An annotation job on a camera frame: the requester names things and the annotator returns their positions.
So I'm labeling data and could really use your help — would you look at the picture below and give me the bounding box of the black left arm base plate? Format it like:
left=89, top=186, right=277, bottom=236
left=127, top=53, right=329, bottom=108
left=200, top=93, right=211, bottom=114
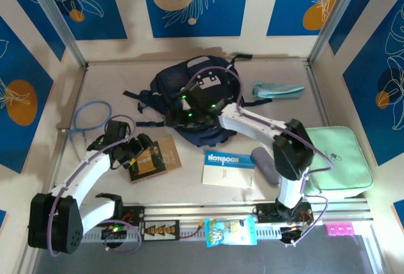
left=121, top=206, right=146, bottom=227

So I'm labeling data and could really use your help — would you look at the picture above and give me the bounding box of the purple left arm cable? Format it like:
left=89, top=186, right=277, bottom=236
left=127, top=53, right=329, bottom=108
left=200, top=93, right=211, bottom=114
left=47, top=114, right=141, bottom=258

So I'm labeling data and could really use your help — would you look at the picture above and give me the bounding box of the mint green zip pouch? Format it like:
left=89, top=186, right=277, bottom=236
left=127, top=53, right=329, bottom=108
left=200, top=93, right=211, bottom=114
left=304, top=126, right=375, bottom=198

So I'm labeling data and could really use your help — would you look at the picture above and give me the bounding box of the light blue cable loop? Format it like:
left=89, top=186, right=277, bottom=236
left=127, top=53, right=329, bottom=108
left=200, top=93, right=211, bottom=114
left=68, top=100, right=113, bottom=145

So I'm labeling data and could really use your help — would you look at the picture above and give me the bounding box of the pink pill box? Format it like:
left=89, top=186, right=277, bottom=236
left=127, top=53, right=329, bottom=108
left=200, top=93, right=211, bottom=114
left=326, top=222, right=355, bottom=236

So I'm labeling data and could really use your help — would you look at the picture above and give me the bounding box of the aluminium frame post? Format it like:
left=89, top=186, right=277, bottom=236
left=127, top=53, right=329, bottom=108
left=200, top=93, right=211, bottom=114
left=308, top=0, right=364, bottom=64
left=23, top=0, right=88, bottom=68

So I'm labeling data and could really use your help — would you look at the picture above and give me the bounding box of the red wire yellow connector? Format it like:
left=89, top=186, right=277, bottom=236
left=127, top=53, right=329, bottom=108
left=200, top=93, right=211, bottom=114
left=179, top=221, right=206, bottom=239

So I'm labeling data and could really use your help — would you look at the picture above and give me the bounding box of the aluminium table edge rail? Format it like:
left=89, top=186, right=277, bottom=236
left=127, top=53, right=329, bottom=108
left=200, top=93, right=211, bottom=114
left=27, top=202, right=376, bottom=233

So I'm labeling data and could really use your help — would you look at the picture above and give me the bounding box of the blue snack package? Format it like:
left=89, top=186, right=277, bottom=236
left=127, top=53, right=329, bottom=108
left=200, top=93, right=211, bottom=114
left=205, top=215, right=258, bottom=249

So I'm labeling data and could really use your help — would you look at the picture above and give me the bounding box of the slotted grey cable duct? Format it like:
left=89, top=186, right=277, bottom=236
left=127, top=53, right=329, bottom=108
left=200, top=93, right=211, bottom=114
left=81, top=225, right=375, bottom=244

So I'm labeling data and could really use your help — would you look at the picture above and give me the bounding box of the right aluminium frame post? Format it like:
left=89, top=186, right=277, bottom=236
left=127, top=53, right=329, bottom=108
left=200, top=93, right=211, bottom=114
left=308, top=0, right=364, bottom=64

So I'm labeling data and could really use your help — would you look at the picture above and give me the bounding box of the white blue notebook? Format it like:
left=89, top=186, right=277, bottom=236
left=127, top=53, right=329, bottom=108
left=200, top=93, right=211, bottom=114
left=201, top=150, right=256, bottom=189

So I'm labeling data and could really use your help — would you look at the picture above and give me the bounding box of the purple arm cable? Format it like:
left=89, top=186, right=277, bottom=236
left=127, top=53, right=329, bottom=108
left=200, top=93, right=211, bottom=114
left=186, top=64, right=335, bottom=246
left=47, top=114, right=141, bottom=258

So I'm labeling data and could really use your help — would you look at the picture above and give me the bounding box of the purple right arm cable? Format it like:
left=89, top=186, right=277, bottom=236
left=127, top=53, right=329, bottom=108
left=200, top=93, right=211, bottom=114
left=186, top=64, right=335, bottom=246

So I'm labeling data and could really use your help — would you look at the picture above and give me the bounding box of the left aluminium side rail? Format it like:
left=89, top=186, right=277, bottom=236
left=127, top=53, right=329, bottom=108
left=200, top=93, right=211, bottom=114
left=46, top=64, right=90, bottom=206

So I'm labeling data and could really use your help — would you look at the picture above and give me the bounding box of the black power distribution board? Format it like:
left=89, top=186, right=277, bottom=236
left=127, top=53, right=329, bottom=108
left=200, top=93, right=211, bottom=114
left=138, top=219, right=181, bottom=242

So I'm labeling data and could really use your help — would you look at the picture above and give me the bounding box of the aluminium side rail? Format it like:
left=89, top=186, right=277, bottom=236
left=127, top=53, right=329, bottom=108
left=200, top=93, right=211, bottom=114
left=304, top=61, right=332, bottom=128
left=46, top=64, right=90, bottom=206

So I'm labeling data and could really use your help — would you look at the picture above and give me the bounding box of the grey glasses case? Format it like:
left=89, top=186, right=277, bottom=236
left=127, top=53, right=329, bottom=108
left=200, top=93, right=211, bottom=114
left=251, top=146, right=282, bottom=186

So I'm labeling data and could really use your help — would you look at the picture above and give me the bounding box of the navy blue backpack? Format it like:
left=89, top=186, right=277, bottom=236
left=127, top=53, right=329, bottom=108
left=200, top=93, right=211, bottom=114
left=122, top=54, right=273, bottom=148

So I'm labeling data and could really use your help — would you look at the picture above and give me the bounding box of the right aluminium side rail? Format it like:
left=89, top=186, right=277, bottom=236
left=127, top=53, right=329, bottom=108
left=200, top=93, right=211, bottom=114
left=304, top=61, right=332, bottom=128

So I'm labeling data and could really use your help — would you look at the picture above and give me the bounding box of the left aluminium frame post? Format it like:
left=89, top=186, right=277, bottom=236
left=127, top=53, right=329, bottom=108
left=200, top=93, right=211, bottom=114
left=23, top=0, right=88, bottom=68

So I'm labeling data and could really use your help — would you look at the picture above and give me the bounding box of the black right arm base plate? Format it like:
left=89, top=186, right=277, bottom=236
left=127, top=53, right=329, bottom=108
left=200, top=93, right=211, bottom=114
left=255, top=203, right=315, bottom=224

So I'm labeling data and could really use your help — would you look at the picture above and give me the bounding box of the light blue pencil pouch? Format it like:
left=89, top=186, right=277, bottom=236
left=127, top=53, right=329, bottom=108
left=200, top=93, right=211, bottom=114
left=251, top=81, right=306, bottom=100

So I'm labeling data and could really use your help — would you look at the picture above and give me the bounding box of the grey metal sheet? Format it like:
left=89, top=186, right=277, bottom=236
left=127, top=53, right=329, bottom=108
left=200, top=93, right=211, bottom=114
left=30, top=241, right=384, bottom=274

